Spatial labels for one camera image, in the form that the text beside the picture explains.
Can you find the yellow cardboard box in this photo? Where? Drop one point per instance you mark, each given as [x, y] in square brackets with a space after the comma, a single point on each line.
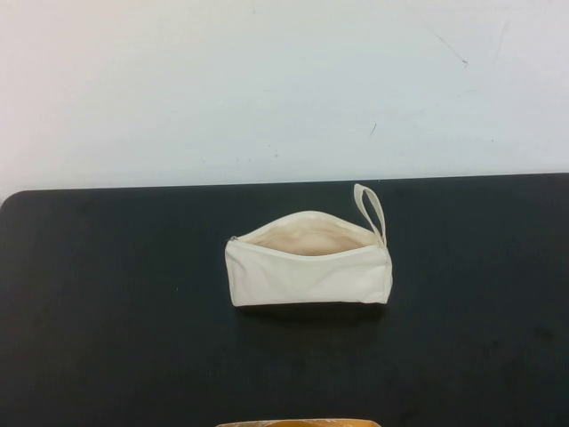
[298, 423]

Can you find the cream fabric pencil case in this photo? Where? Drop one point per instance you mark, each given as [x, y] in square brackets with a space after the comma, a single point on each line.
[306, 280]

